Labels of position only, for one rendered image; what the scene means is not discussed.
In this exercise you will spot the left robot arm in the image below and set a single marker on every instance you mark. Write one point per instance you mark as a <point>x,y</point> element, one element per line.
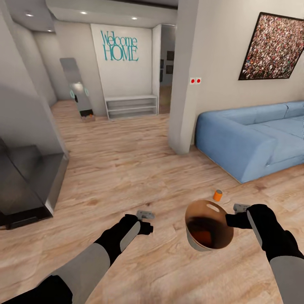
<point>74,282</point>

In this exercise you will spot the picture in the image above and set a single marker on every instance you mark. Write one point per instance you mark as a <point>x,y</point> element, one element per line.
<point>275,48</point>

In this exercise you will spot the trash can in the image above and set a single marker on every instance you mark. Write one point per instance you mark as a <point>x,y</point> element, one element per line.
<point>200,217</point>

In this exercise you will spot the can of soda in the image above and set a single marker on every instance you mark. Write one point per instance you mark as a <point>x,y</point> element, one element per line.
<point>217,195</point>
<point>203,237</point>

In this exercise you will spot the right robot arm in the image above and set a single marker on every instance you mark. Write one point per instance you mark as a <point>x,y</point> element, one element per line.
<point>282,252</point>

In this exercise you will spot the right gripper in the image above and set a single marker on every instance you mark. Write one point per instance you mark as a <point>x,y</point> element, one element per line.
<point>234,220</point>

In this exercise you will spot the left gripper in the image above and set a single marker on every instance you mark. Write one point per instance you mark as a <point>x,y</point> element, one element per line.
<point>146,228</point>

